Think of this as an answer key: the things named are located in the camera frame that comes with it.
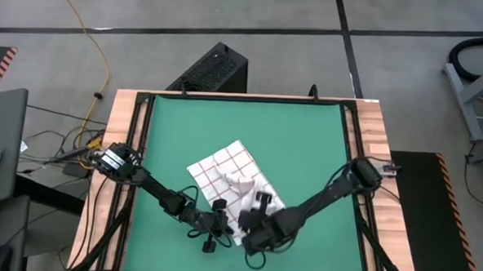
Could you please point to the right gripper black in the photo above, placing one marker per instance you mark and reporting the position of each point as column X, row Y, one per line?
column 274, row 231

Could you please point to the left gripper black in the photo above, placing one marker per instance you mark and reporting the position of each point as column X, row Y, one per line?
column 209, row 224

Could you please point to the white red-checked towel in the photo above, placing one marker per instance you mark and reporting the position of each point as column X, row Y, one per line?
column 228, row 167

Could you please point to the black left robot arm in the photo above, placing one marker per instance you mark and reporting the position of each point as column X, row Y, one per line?
column 157, row 191

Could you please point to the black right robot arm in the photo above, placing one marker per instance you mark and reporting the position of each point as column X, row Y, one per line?
column 328, row 196

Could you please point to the green table mat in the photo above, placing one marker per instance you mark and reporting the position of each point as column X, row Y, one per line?
column 302, row 244

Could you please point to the black perforated computer tower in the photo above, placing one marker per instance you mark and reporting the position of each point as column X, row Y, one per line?
column 211, row 69

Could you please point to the black power adapter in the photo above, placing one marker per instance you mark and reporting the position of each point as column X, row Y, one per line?
column 74, row 170

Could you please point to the white paper tag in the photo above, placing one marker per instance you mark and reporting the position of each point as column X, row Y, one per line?
column 24, row 146

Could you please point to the grey keyboard tray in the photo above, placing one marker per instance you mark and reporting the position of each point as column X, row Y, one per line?
column 13, row 223

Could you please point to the grey side desk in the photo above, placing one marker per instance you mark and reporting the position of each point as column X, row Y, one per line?
column 5, row 113

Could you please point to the grey metal stand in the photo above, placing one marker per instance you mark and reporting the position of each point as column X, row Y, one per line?
column 467, row 108

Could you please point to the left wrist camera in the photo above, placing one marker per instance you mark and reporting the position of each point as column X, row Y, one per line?
column 209, row 247

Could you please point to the black frame clamp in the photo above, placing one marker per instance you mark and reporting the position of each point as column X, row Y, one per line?
column 183, row 88
column 314, row 91

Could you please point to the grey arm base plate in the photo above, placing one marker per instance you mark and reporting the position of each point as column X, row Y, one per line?
column 389, row 168

